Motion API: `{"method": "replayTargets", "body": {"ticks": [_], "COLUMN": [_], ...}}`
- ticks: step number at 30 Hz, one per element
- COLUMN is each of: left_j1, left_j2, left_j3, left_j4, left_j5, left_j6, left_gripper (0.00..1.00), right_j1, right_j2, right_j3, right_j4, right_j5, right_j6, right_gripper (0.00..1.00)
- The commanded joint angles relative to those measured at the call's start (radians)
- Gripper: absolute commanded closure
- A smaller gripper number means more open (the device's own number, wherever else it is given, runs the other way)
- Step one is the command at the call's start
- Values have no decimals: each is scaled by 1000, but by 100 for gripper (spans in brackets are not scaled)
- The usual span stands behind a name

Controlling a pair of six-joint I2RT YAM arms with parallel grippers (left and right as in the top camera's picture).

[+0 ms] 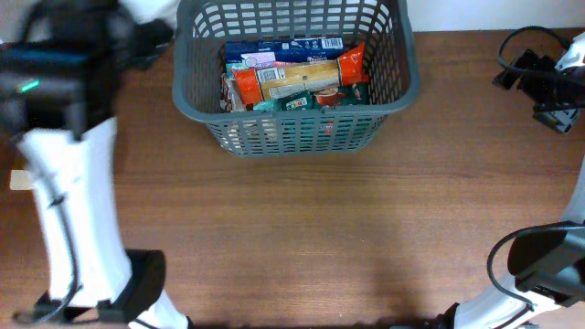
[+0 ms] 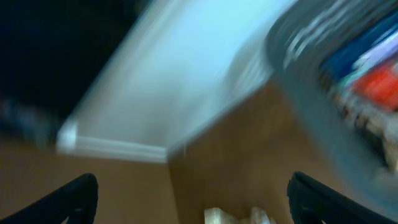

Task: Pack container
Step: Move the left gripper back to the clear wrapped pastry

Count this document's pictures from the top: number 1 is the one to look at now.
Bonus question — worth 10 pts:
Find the grey plastic shopping basket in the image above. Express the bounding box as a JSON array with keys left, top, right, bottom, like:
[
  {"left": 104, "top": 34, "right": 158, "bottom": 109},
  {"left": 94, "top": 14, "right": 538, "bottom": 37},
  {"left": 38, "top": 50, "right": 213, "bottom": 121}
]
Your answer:
[{"left": 173, "top": 0, "right": 420, "bottom": 157}]

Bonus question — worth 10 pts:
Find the beige snack bag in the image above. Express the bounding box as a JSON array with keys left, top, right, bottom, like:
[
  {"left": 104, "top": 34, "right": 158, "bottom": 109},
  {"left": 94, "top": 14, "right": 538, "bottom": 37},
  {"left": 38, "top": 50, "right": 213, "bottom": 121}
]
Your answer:
[
  {"left": 9, "top": 169, "right": 33, "bottom": 191},
  {"left": 220, "top": 72, "right": 257, "bottom": 147}
]

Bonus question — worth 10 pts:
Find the blue tissue box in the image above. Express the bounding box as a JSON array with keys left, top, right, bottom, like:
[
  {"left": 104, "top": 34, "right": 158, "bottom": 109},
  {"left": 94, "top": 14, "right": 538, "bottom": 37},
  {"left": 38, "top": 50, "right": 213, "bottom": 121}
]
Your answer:
[{"left": 225, "top": 37, "right": 345, "bottom": 66}]

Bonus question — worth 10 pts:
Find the orange spaghetti packet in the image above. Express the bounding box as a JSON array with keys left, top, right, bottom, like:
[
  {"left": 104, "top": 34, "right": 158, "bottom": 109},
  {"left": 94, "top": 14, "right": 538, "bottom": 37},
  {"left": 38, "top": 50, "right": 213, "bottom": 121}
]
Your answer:
[{"left": 234, "top": 42, "right": 369, "bottom": 104}]

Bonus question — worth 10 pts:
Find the green coffee sachet bag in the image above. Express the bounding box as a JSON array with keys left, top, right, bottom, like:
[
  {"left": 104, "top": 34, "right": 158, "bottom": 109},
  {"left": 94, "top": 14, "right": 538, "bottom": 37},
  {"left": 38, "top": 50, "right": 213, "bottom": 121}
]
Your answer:
[{"left": 253, "top": 81, "right": 371, "bottom": 138}]

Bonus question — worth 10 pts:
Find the mint green snack packet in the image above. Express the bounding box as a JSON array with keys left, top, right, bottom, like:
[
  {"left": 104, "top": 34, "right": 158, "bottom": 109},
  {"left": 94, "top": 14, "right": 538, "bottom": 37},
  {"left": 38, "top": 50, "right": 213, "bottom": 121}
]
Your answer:
[{"left": 226, "top": 63, "right": 249, "bottom": 79}]

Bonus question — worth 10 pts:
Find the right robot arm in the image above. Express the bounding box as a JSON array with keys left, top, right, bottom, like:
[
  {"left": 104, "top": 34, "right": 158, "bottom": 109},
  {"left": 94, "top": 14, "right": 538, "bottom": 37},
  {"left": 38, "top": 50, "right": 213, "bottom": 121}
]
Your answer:
[{"left": 429, "top": 45, "right": 584, "bottom": 328}]

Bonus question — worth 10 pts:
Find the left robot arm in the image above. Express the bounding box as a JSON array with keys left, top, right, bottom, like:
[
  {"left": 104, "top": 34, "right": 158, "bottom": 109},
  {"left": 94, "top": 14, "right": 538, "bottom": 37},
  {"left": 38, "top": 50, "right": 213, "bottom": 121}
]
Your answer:
[{"left": 1, "top": 0, "right": 192, "bottom": 328}]

